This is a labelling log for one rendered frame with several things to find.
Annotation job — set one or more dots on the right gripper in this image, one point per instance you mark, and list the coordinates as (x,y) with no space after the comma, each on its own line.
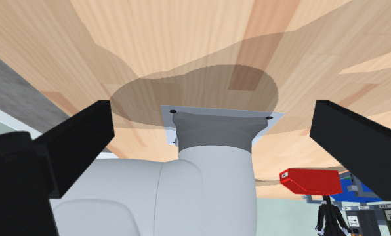
(331,226)

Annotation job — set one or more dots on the dark green case with orange latches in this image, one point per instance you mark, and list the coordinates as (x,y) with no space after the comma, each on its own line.
(387,215)

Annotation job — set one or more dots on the red bin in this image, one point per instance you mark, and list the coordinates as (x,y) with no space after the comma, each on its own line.
(311,182)

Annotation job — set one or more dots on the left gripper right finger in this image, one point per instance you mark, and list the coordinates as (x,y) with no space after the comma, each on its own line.
(359,144)

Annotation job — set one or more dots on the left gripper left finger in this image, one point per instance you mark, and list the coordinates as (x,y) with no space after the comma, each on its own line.
(34,171)

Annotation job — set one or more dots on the dark grey shelf rack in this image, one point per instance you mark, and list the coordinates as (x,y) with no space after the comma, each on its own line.
(358,192)

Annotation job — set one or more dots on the blue bin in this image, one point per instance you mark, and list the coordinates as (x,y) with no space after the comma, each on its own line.
(349,196)

